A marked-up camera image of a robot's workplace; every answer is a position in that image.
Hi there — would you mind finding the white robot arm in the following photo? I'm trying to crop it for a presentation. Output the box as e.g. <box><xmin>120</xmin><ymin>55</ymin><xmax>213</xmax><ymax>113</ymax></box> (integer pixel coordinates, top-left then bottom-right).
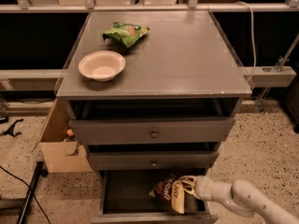
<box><xmin>179</xmin><ymin>175</ymin><xmax>299</xmax><ymax>224</ymax></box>

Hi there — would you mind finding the black floor cable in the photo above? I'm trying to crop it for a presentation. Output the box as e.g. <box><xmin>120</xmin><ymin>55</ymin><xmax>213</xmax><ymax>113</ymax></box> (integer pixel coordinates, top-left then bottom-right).
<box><xmin>0</xmin><ymin>165</ymin><xmax>52</xmax><ymax>224</ymax></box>

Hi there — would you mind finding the grey top drawer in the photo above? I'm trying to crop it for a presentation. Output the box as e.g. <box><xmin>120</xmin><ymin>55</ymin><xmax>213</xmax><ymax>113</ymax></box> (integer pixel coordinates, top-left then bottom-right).
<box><xmin>70</xmin><ymin>118</ymin><xmax>235</xmax><ymax>145</ymax></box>

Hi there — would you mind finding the orange ball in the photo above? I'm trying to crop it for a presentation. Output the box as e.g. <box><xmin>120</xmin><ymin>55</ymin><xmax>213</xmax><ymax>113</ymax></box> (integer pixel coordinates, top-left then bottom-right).
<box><xmin>66</xmin><ymin>129</ymin><xmax>74</xmax><ymax>137</ymax></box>

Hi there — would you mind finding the black stand leg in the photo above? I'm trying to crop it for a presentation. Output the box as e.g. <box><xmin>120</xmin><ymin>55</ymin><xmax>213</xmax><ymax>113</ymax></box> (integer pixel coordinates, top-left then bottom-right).
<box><xmin>16</xmin><ymin>161</ymin><xmax>45</xmax><ymax>224</ymax></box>

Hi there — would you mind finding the grey bottom drawer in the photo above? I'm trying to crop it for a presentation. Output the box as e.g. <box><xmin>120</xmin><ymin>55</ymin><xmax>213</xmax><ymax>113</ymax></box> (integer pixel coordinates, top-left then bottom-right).
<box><xmin>91</xmin><ymin>169</ymin><xmax>218</xmax><ymax>224</ymax></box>

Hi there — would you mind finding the white cable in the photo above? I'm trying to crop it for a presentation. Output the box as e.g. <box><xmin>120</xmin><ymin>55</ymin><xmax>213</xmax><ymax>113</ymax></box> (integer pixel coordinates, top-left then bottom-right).
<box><xmin>235</xmin><ymin>1</ymin><xmax>257</xmax><ymax>82</ymax></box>

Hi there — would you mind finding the green chip bag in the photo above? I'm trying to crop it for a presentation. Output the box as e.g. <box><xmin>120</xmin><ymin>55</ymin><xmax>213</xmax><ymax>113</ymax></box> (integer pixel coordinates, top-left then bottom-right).
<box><xmin>102</xmin><ymin>22</ymin><xmax>150</xmax><ymax>48</ymax></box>

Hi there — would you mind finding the metal frame rail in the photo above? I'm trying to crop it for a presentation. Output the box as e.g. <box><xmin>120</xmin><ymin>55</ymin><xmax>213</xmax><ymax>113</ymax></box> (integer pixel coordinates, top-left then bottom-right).
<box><xmin>0</xmin><ymin>3</ymin><xmax>296</xmax><ymax>13</ymax></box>

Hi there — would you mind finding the brown yellow chip bag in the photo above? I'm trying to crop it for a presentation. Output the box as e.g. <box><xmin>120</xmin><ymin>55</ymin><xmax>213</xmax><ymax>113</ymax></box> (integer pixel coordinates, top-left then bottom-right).
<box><xmin>149</xmin><ymin>170</ymin><xmax>185</xmax><ymax>214</ymax></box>

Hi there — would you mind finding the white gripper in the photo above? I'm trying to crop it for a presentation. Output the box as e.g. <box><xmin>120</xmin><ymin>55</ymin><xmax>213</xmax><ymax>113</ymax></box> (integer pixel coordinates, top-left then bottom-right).
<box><xmin>179</xmin><ymin>175</ymin><xmax>213</xmax><ymax>202</ymax></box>

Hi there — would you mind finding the grey middle drawer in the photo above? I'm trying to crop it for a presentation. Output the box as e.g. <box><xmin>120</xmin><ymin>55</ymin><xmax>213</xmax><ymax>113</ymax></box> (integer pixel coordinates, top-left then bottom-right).
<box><xmin>89</xmin><ymin>151</ymin><xmax>219</xmax><ymax>171</ymax></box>

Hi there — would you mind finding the cardboard box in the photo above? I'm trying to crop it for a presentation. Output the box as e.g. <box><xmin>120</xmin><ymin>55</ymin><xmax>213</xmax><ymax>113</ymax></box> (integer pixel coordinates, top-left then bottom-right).
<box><xmin>37</xmin><ymin>99</ymin><xmax>92</xmax><ymax>173</ymax></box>

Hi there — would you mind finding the black clamp tool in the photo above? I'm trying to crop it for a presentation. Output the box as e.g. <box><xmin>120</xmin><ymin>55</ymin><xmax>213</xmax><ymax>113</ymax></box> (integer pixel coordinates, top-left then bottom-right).
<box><xmin>0</xmin><ymin>119</ymin><xmax>23</xmax><ymax>137</ymax></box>

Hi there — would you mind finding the grey drawer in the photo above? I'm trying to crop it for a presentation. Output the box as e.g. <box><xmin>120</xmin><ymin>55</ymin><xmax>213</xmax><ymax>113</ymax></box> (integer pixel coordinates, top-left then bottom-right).
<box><xmin>70</xmin><ymin>118</ymin><xmax>235</xmax><ymax>145</ymax></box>
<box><xmin>89</xmin><ymin>151</ymin><xmax>219</xmax><ymax>171</ymax></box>
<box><xmin>91</xmin><ymin>169</ymin><xmax>218</xmax><ymax>224</ymax></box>

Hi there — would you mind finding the grey drawer cabinet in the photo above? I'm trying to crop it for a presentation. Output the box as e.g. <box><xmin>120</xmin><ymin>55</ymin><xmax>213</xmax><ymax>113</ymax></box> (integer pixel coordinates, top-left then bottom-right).
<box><xmin>56</xmin><ymin>9</ymin><xmax>253</xmax><ymax>224</ymax></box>

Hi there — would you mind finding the white paper bowl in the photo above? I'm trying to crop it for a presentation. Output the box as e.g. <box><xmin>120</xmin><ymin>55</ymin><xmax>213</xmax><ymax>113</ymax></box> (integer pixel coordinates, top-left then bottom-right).
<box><xmin>78</xmin><ymin>50</ymin><xmax>126</xmax><ymax>82</ymax></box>

